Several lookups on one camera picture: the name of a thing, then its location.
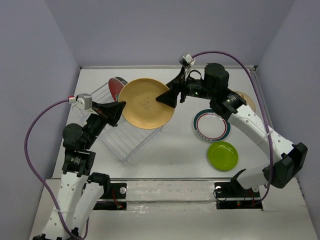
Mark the red teal flower plate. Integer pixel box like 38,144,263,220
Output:
108,78,124,102

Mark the yellow plate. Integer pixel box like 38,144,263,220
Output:
118,78,175,130

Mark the green rim lettered plate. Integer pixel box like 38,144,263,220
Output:
115,76,128,86

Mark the beige patterned plate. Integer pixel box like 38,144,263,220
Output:
235,91,256,112

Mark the green red striped plate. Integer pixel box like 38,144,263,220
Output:
192,109,231,143

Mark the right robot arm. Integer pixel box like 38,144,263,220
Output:
156,63,308,190

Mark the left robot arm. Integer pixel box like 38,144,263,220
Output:
34,101,126,240

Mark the lime green plate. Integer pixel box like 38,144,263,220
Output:
206,141,239,172

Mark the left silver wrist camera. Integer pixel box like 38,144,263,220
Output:
75,93,93,112

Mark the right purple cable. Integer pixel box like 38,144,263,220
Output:
192,50,274,206

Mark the purple cable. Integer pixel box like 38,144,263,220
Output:
192,50,274,206
23,96,88,238

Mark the clear wire dish rack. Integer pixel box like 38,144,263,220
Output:
71,83,163,164

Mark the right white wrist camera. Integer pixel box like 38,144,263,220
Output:
178,53,195,75

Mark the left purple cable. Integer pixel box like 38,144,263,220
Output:
23,96,88,238

